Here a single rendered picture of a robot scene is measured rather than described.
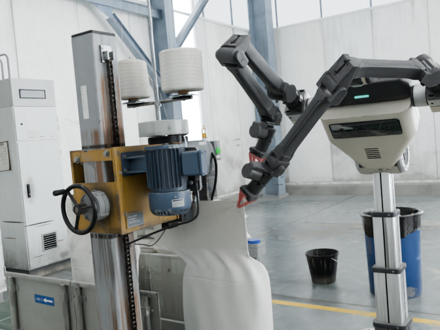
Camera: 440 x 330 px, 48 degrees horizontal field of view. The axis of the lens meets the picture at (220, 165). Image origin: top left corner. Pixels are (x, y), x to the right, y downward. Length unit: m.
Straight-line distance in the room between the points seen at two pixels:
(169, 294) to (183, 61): 1.39
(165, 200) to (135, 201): 0.17
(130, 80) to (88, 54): 0.23
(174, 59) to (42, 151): 4.11
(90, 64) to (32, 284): 1.28
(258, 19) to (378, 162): 8.91
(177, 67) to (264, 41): 9.06
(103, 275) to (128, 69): 0.80
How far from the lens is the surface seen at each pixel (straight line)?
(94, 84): 1.85
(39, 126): 5.86
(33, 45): 6.75
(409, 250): 4.08
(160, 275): 2.79
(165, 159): 1.73
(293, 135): 1.83
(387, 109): 2.12
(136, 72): 2.04
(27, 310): 2.81
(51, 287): 2.60
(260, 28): 10.96
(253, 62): 1.96
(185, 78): 1.85
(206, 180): 2.21
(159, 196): 1.74
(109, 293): 1.93
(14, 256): 5.99
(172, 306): 2.79
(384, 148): 2.22
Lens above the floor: 1.34
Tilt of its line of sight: 3 degrees down
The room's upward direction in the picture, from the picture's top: 5 degrees counter-clockwise
